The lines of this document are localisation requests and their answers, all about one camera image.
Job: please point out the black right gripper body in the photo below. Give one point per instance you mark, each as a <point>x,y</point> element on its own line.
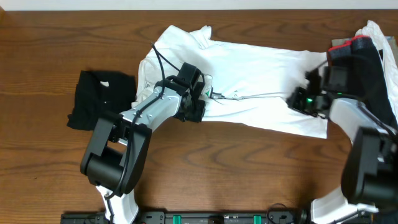
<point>304,101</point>

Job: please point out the white t-shirt with robot print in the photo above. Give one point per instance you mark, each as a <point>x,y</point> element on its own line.
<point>255,81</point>

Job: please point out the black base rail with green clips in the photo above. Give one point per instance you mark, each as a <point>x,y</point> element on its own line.
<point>281,215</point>

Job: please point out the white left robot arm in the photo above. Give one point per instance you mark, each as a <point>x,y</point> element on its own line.
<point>116,153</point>

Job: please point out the white garment at right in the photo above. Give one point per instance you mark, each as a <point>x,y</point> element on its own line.
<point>389,63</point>

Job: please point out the black red-trimmed folded garment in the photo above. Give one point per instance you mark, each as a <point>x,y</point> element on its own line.
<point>365,75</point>

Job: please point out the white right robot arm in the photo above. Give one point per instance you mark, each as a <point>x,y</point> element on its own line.
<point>369,179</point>

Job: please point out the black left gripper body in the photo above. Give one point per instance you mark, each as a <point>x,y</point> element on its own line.
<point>193,110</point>

